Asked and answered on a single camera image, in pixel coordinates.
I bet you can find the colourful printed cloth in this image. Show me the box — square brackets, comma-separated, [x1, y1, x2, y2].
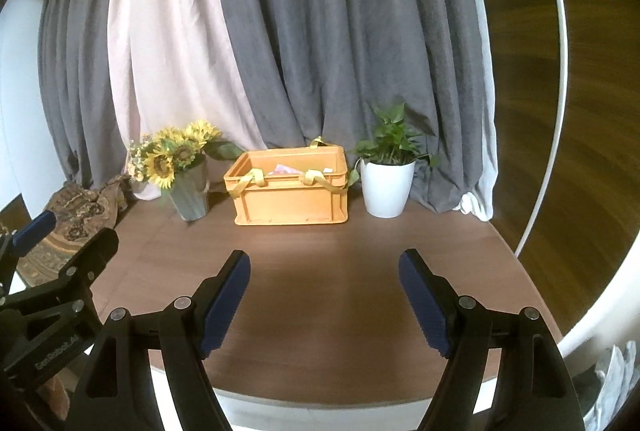
[268, 164, 303, 176]

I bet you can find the patterned brown cloth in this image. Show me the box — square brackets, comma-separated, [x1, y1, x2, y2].
[17, 174, 129, 287]

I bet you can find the white crumpled fabric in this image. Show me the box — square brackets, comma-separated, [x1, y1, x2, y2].
[584, 340, 639, 431]

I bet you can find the grey-green ribbed vase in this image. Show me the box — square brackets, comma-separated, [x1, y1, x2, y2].
[169, 160, 209, 222]

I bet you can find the sunflower bouquet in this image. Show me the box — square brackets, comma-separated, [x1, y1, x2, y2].
[126, 119, 243, 192]

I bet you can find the pink curtain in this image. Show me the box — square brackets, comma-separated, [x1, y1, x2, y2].
[106, 0, 269, 203]

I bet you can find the orange plastic crate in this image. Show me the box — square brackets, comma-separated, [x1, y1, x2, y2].
[224, 140, 349, 226]

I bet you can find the white plant pot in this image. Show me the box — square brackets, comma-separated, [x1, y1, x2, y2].
[359, 162, 416, 219]

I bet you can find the green potted plant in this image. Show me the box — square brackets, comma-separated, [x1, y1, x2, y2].
[350, 103, 439, 168]

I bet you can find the grey curtain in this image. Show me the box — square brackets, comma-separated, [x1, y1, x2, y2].
[39, 0, 498, 221]

